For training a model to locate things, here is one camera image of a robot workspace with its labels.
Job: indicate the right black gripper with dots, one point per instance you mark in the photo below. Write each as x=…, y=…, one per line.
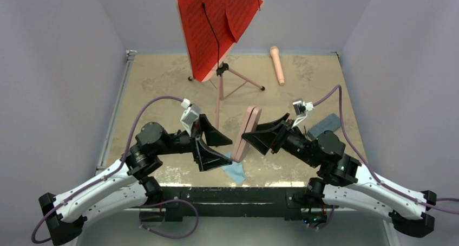
x=270, y=135

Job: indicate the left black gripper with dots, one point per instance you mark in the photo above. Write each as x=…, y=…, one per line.
x=207, y=157

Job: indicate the light blue cleaning cloth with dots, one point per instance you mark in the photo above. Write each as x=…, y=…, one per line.
x=236, y=172

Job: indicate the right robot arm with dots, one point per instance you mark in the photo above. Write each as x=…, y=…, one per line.
x=343, y=180

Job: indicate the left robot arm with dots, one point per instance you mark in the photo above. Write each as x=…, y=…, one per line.
x=128, y=182

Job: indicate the blue glasses case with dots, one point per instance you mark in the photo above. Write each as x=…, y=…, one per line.
x=330, y=123

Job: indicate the pink music stand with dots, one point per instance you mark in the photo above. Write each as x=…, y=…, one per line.
x=226, y=87

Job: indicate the pink toy microphone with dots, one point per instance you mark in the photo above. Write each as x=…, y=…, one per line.
x=274, y=51

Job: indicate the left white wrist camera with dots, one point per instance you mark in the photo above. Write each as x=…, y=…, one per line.
x=190, y=115

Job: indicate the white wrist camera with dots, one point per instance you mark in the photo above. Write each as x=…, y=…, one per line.
x=190, y=115
x=301, y=109

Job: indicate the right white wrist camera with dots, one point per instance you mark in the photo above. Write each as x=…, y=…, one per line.
x=301, y=109

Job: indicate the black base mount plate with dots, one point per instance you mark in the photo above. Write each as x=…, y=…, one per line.
x=289, y=203

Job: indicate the aluminium frame rail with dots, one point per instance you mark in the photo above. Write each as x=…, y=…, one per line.
x=94, y=90

